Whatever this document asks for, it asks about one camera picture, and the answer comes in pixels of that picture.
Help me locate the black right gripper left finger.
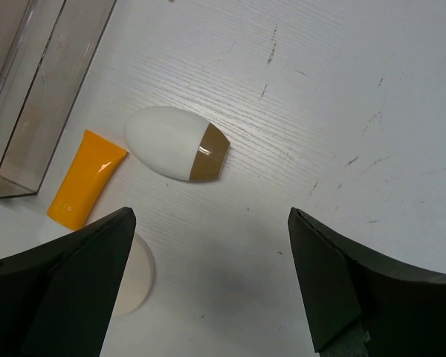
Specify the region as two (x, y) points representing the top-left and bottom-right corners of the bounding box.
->
(0, 207), (136, 356)

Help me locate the clear acrylic organizer box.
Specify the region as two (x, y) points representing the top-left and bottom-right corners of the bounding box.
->
(0, 1), (115, 199)

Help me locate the orange cosmetic tube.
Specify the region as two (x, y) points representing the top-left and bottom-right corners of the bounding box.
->
(47, 130), (127, 231)

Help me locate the round beige powder puff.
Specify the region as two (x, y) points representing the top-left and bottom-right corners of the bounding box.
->
(112, 234), (155, 318)

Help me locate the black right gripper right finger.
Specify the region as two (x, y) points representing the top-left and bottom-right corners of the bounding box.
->
(288, 208), (446, 356)

